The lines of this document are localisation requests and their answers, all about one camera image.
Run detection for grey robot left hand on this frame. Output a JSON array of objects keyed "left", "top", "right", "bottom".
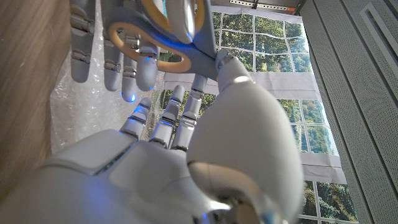
[{"left": 68, "top": 0, "right": 197, "bottom": 103}]

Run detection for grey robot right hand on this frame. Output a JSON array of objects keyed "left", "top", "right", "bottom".
[{"left": 0, "top": 49, "right": 305, "bottom": 224}]

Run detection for clear bubble wrap sheet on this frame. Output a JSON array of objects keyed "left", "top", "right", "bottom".
[{"left": 49, "top": 0, "right": 165, "bottom": 153}]

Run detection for grey orange handled scissors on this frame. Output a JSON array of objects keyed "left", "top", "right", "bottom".
[{"left": 101, "top": 0, "right": 219, "bottom": 81}]

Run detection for printed garden window backdrop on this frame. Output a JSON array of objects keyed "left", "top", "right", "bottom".
[{"left": 160, "top": 6, "right": 358, "bottom": 224}]

